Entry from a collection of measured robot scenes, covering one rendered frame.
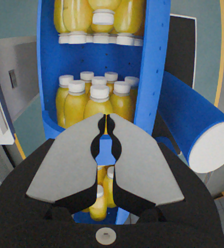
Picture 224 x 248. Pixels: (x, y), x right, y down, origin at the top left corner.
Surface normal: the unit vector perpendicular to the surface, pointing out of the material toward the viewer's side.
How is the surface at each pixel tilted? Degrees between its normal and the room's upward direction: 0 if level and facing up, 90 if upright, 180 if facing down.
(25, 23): 0
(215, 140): 0
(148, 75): 35
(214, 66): 0
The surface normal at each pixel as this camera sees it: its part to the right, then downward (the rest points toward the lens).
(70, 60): 0.70, 0.39
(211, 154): 0.02, 0.50
